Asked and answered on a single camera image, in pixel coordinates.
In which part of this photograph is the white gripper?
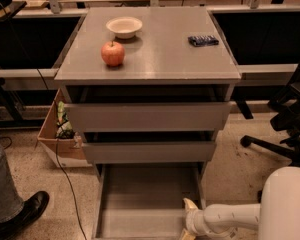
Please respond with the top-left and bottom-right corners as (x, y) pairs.
(179, 198), (206, 240)

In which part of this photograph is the grey bottom drawer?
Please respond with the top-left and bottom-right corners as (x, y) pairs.
(92, 163), (204, 240)

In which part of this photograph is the grey drawer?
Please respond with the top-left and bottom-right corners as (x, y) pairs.
(82, 141), (216, 164)
(92, 163), (204, 240)
(65, 102), (231, 132)

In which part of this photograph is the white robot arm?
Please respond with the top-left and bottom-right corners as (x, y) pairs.
(180, 167), (300, 240)

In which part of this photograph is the grey middle drawer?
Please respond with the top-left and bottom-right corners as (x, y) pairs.
(82, 141), (216, 164)

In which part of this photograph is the grey drawer cabinet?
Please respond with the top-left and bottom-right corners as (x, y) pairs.
(54, 6), (242, 172)

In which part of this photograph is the grey top drawer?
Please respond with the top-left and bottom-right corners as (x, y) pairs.
(65, 102), (231, 132)

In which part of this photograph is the cardboard box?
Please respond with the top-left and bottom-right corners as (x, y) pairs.
(37, 90), (89, 167)

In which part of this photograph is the black office chair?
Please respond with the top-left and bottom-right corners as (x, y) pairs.
(240, 61), (300, 167)

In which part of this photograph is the green chip bag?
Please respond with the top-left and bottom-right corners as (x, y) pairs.
(56, 101), (74, 139)

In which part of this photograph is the black leather shoe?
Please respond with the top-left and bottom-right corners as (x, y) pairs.
(0, 191), (49, 240)

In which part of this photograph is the person's leg in jeans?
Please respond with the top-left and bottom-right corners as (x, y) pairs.
(0, 144), (24, 223)

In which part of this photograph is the red apple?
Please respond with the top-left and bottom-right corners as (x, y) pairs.
(101, 41), (125, 67)

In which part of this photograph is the white bowl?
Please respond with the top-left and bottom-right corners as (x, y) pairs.
(106, 17), (143, 39)

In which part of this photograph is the black power cable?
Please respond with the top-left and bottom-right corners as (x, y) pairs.
(36, 68), (88, 240)

